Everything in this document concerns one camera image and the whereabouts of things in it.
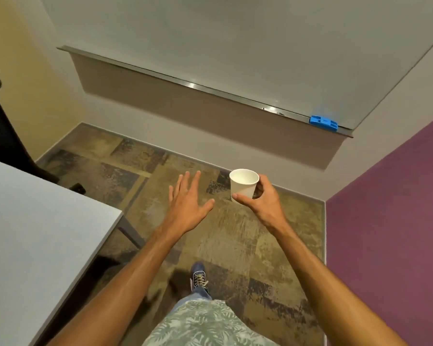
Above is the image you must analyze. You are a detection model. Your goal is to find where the person's left hand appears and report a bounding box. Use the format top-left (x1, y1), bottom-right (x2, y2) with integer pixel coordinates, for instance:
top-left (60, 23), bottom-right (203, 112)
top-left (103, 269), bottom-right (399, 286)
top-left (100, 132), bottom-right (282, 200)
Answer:
top-left (158, 171), bottom-right (216, 237)

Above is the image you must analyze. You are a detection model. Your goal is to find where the person's right hand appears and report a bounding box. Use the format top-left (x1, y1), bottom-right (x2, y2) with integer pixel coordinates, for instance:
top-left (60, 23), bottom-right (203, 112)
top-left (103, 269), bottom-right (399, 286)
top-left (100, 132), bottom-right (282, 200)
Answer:
top-left (232, 174), bottom-right (289, 237)

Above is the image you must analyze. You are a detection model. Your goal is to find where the white paper cup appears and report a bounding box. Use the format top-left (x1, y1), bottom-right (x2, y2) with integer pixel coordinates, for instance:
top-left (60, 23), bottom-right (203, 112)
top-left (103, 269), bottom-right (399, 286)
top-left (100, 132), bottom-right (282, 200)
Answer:
top-left (229, 169), bottom-right (260, 201)

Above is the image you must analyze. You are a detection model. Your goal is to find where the person's left forearm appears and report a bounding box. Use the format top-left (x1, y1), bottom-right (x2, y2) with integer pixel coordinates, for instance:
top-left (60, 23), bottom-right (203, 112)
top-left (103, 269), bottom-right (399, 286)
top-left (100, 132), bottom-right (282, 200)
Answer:
top-left (45, 227), bottom-right (184, 346)

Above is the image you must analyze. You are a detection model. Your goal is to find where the person's right forearm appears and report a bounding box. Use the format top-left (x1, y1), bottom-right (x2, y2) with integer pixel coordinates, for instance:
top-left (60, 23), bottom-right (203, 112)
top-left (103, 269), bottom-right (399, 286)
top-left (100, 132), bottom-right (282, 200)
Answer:
top-left (269, 225), bottom-right (410, 346)

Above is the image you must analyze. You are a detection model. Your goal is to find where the grey table leg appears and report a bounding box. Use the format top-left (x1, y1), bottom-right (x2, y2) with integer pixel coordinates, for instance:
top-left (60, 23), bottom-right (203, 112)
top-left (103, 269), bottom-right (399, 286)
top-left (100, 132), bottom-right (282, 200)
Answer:
top-left (116, 213), bottom-right (147, 250)

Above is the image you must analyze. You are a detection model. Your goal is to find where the blue lace-up sneaker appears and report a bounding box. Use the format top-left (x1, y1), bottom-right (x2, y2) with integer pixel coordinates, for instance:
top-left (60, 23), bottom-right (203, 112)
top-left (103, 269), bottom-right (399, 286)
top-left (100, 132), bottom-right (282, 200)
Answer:
top-left (189, 261), bottom-right (210, 294)

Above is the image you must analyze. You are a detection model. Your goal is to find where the blue jeans leg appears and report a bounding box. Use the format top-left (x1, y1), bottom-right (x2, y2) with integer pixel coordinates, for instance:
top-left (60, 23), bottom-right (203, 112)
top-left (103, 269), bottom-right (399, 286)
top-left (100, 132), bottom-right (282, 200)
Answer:
top-left (171, 285), bottom-right (214, 311)

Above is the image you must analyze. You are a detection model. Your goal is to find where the metal whiteboard tray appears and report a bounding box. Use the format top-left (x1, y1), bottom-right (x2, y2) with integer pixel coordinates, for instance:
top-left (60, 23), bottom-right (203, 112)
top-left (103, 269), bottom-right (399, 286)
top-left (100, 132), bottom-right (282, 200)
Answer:
top-left (57, 45), bottom-right (354, 139)

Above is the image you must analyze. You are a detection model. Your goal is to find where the blue whiteboard eraser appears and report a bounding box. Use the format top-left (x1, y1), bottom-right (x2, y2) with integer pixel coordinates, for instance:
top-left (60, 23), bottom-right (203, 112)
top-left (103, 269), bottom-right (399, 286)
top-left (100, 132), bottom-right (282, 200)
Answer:
top-left (308, 115), bottom-right (339, 133)

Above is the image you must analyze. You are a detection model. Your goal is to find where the leaf print shirt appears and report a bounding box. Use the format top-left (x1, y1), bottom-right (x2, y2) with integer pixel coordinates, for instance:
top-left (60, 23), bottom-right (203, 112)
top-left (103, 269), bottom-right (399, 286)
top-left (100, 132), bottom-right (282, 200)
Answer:
top-left (142, 298), bottom-right (279, 346)

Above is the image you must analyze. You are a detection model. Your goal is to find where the black office chair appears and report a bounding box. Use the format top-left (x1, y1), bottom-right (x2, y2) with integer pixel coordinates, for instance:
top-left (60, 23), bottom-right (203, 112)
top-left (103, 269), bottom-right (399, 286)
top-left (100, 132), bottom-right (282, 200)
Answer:
top-left (0, 71), bottom-right (86, 194)

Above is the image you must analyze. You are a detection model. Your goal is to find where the white wall whiteboard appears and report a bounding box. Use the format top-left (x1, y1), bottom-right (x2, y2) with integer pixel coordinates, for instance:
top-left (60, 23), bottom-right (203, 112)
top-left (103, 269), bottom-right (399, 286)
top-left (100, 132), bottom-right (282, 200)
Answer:
top-left (36, 0), bottom-right (433, 131)

